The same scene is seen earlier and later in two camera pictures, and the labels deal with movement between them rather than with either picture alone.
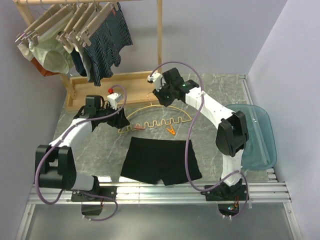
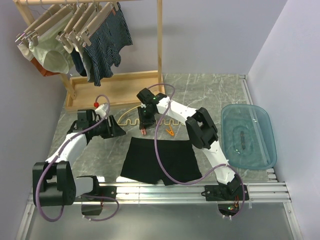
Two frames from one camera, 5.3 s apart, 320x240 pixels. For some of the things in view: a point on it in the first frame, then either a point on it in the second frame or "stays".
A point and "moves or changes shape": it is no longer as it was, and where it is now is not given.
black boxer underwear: x=153 y=160 stays
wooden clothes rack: x=135 y=88 stays
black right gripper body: x=165 y=95 to x=144 y=114
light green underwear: x=50 y=53 stays
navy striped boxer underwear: x=104 y=47 stays
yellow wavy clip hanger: x=151 y=105 moves or changes shape
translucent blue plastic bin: x=260 y=152 stays
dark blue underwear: x=79 y=64 stays
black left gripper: x=121 y=120 to x=115 y=130
